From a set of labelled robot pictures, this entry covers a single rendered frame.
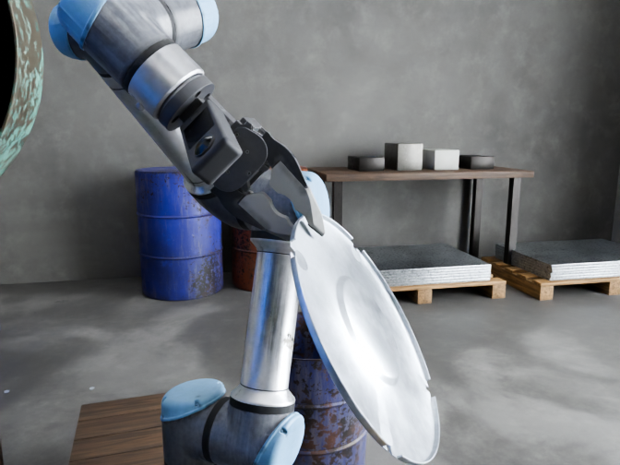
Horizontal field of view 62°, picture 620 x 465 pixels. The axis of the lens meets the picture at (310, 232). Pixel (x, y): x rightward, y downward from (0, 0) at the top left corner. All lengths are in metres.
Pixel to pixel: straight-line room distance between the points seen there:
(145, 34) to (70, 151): 3.73
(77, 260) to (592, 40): 4.72
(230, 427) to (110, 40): 0.64
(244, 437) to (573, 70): 4.78
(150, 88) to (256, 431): 0.59
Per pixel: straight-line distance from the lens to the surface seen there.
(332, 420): 1.71
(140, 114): 0.83
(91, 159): 4.27
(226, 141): 0.48
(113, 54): 0.59
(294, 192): 0.55
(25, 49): 1.29
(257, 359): 0.92
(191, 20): 0.68
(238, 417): 0.94
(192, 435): 0.99
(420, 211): 4.64
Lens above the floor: 1.15
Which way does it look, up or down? 11 degrees down
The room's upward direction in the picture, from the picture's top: straight up
